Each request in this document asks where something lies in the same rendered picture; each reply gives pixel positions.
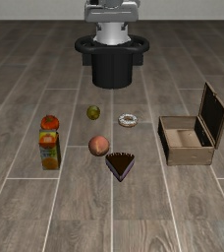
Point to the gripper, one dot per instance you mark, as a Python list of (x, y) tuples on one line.
[(112, 14)]

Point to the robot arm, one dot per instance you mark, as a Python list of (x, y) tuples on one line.
[(112, 62)]

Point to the olive green round onion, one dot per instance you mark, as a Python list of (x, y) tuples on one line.
[(93, 112)]

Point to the wooden box lid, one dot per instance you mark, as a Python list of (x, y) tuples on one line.
[(213, 113)]

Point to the wooden box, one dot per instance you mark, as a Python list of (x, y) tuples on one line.
[(186, 144)]

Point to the white sprinkled donut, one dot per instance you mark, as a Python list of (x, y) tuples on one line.
[(128, 120)]

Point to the red tomato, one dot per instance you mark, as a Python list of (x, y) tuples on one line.
[(49, 122)]

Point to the pink peach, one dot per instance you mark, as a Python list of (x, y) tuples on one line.
[(99, 145)]

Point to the chocolate cake wedge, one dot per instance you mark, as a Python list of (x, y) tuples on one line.
[(120, 164)]

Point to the orange juice carton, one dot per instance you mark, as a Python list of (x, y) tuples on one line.
[(49, 151)]

